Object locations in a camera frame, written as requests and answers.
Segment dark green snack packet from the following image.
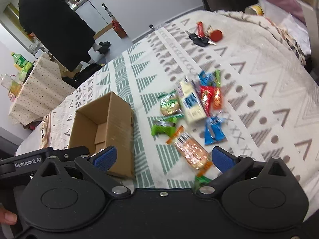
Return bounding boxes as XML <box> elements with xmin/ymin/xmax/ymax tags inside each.
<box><xmin>192</xmin><ymin>175</ymin><xmax>212</xmax><ymax>193</ymax></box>

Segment red round keychain charm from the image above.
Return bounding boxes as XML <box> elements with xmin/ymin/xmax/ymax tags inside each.
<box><xmin>209</xmin><ymin>30</ymin><xmax>223</xmax><ymax>42</ymax></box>

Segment orange candy packet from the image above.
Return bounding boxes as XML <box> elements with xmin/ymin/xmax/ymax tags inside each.
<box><xmin>211</xmin><ymin>87</ymin><xmax>223</xmax><ymax>110</ymax></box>

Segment blue candy packet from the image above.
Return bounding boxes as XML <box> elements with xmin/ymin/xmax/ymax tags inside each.
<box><xmin>204</xmin><ymin>117</ymin><xmax>225</xmax><ymax>146</ymax></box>
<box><xmin>198</xmin><ymin>70</ymin><xmax>216</xmax><ymax>87</ymax></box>

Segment green plum candy packet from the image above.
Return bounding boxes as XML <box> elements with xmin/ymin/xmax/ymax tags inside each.
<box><xmin>214</xmin><ymin>70</ymin><xmax>221</xmax><ymax>88</ymax></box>

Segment yellow tape roll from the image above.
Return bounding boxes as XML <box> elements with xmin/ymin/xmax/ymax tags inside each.
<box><xmin>244</xmin><ymin>4</ymin><xmax>264</xmax><ymax>16</ymax></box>

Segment black slippers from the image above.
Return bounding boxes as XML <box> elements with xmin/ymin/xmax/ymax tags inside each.
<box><xmin>98</xmin><ymin>41</ymin><xmax>111</xmax><ymax>55</ymax></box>

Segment black bag on floor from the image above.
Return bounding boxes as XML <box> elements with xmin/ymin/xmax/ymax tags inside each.
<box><xmin>62</xmin><ymin>63</ymin><xmax>103</xmax><ymax>88</ymax></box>

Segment red candy packet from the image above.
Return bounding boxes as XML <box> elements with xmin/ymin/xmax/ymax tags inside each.
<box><xmin>200</xmin><ymin>86</ymin><xmax>215</xmax><ymax>117</ymax></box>

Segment person in black coat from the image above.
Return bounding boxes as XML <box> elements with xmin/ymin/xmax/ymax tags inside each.
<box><xmin>18</xmin><ymin>0</ymin><xmax>95</xmax><ymax>72</ymax></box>

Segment clear oil bottle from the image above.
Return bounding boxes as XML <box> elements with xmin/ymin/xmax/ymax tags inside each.
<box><xmin>0</xmin><ymin>74</ymin><xmax>22</xmax><ymax>97</ymax></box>

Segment white blue cake pack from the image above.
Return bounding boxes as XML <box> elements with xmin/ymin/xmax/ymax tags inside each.
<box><xmin>176</xmin><ymin>76</ymin><xmax>207</xmax><ymax>125</ymax></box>

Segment orange cracker snack pack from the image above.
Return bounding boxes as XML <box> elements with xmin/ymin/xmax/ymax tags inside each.
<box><xmin>166</xmin><ymin>126</ymin><xmax>213</xmax><ymax>177</ymax></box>

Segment light green candy packet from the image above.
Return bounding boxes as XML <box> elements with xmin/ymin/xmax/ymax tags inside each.
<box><xmin>151</xmin><ymin>120</ymin><xmax>176</xmax><ymax>137</ymax></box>

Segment black car key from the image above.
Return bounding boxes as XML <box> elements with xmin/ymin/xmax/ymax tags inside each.
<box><xmin>185</xmin><ymin>31</ymin><xmax>216</xmax><ymax>47</ymax></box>

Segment green cookie snack packet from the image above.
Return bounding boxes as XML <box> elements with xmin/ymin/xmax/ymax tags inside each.
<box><xmin>158</xmin><ymin>90</ymin><xmax>184</xmax><ymax>120</ymax></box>

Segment brown cardboard box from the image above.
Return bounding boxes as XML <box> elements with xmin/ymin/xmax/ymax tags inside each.
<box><xmin>68</xmin><ymin>92</ymin><xmax>135</xmax><ymax>178</ymax></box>

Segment patterned bed cover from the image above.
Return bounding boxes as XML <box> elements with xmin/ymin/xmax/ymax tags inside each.
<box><xmin>17</xmin><ymin>11</ymin><xmax>318</xmax><ymax>213</ymax></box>

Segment green soda bottle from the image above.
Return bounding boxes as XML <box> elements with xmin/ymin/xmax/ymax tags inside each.
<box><xmin>11</xmin><ymin>52</ymin><xmax>33</xmax><ymax>72</ymax></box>

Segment person's left hand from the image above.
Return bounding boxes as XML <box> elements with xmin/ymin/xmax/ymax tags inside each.
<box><xmin>0</xmin><ymin>207</ymin><xmax>17</xmax><ymax>225</ymax></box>

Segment round table with dotted cloth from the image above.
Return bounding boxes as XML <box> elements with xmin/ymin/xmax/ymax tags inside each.
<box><xmin>9</xmin><ymin>53</ymin><xmax>75</xmax><ymax>126</ymax></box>

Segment red key strap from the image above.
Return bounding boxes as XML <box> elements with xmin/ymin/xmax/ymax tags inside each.
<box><xmin>196</xmin><ymin>21</ymin><xmax>206</xmax><ymax>38</ymax></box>

